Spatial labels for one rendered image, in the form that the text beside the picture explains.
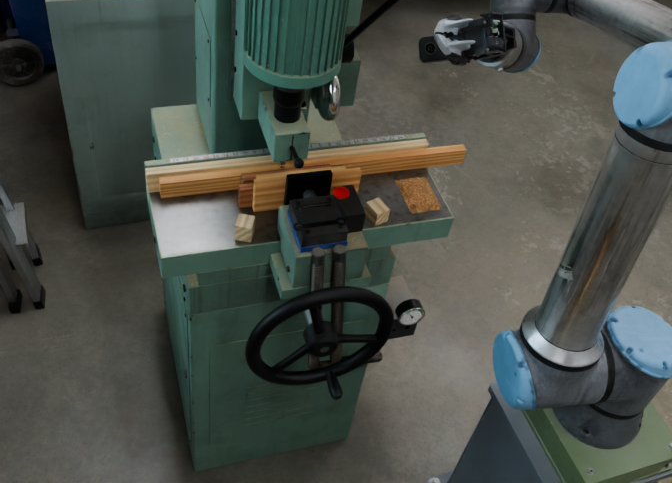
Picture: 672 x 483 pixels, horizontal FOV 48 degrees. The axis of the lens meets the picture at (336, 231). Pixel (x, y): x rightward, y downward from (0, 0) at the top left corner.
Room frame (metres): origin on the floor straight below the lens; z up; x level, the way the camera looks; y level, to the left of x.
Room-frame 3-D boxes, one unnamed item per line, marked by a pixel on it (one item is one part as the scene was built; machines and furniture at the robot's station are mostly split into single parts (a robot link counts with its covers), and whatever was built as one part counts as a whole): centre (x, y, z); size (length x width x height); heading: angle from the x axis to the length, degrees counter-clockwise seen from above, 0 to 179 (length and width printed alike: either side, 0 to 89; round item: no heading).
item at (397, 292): (1.13, -0.17, 0.58); 0.12 x 0.08 x 0.08; 24
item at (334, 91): (1.32, 0.07, 1.02); 0.12 x 0.03 x 0.12; 24
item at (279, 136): (1.17, 0.14, 1.03); 0.14 x 0.07 x 0.09; 24
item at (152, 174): (1.18, 0.11, 0.93); 0.60 x 0.02 x 0.05; 114
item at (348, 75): (1.38, 0.06, 1.02); 0.09 x 0.07 x 0.12; 114
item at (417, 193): (1.18, -0.16, 0.91); 0.10 x 0.07 x 0.02; 24
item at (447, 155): (1.18, 0.05, 0.92); 0.66 x 0.02 x 0.04; 114
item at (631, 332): (0.91, -0.60, 0.82); 0.17 x 0.15 x 0.18; 108
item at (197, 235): (1.06, 0.06, 0.87); 0.61 x 0.30 x 0.06; 114
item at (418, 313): (1.06, -0.19, 0.65); 0.06 x 0.04 x 0.08; 114
